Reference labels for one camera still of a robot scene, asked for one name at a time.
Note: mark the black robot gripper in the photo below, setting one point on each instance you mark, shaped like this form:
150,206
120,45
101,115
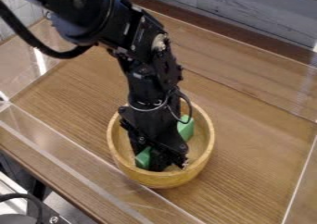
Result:
147,124

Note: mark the green rectangular block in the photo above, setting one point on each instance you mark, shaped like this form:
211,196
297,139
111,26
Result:
186,129

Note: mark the brown wooden bowl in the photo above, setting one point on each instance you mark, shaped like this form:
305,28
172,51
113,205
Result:
172,176

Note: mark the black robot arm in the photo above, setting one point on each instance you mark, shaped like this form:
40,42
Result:
136,40

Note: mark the black metal frame bracket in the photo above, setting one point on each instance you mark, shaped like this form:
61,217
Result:
49,216

